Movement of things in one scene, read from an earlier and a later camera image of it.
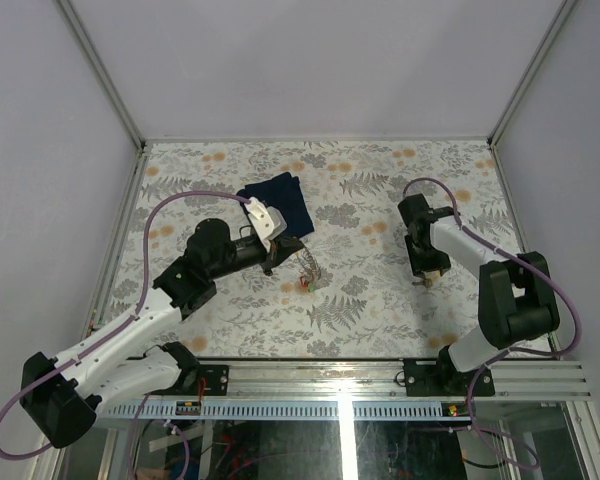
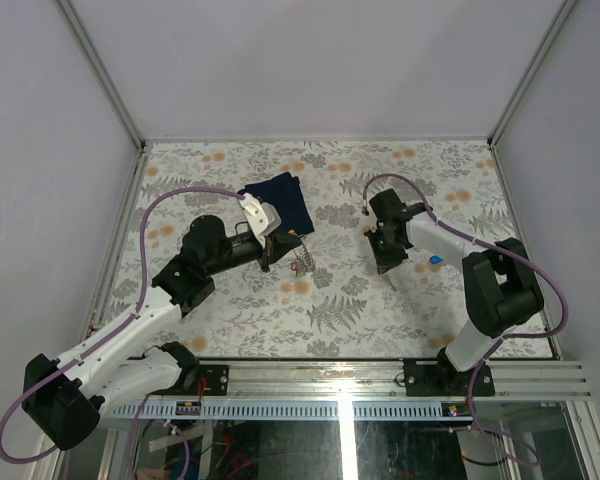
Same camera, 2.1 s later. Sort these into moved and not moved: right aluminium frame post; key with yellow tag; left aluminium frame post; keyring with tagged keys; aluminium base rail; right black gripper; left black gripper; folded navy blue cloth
Moved: keyring with tagged keys; right black gripper; key with yellow tag
Not moved: left aluminium frame post; aluminium base rail; right aluminium frame post; folded navy blue cloth; left black gripper
